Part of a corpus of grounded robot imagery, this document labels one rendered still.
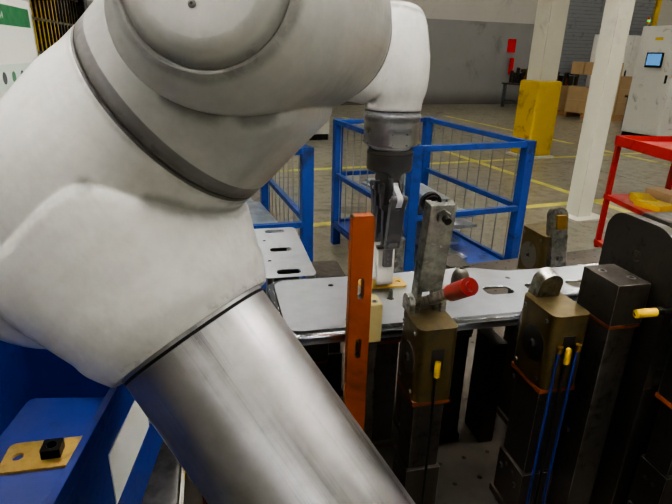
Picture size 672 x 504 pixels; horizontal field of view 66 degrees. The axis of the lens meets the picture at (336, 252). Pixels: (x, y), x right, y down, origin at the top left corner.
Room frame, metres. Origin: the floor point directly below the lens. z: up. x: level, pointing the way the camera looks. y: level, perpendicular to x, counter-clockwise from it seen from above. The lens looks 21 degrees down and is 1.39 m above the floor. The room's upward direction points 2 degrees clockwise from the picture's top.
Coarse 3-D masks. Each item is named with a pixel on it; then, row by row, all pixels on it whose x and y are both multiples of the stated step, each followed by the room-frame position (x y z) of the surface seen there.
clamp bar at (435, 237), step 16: (432, 192) 0.67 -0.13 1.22; (432, 208) 0.63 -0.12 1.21; (448, 208) 0.63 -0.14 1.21; (432, 224) 0.63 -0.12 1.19; (448, 224) 0.62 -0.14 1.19; (432, 240) 0.64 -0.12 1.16; (448, 240) 0.64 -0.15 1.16; (432, 256) 0.64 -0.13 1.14; (416, 272) 0.65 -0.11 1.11; (432, 272) 0.64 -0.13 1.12; (416, 288) 0.65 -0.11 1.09; (432, 288) 0.65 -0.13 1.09; (416, 304) 0.65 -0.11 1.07
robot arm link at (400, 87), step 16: (400, 16) 0.81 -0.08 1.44; (416, 16) 0.81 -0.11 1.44; (400, 32) 0.80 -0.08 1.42; (416, 32) 0.81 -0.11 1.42; (400, 48) 0.80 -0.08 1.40; (416, 48) 0.80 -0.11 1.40; (384, 64) 0.80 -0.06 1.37; (400, 64) 0.80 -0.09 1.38; (416, 64) 0.80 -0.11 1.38; (384, 80) 0.80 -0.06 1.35; (400, 80) 0.80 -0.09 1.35; (416, 80) 0.80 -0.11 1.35; (368, 96) 0.81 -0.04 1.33; (384, 96) 0.80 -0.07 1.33; (400, 96) 0.80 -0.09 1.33; (416, 96) 0.81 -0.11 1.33; (400, 112) 0.80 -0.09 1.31
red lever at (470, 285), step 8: (464, 280) 0.55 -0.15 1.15; (472, 280) 0.55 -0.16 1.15; (448, 288) 0.57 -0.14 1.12; (456, 288) 0.55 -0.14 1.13; (464, 288) 0.54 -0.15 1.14; (472, 288) 0.54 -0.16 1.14; (424, 296) 0.65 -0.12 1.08; (432, 296) 0.62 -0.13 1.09; (440, 296) 0.60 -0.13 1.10; (448, 296) 0.57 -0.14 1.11; (456, 296) 0.56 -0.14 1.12; (464, 296) 0.55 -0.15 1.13; (424, 304) 0.64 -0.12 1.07; (432, 304) 0.64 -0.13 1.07
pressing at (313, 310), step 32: (288, 288) 0.83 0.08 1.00; (320, 288) 0.83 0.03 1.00; (384, 288) 0.84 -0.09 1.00; (480, 288) 0.85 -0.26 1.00; (512, 288) 0.85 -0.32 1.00; (576, 288) 0.86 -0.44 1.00; (288, 320) 0.71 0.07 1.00; (320, 320) 0.72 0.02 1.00; (384, 320) 0.72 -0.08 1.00; (480, 320) 0.73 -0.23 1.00; (512, 320) 0.74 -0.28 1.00
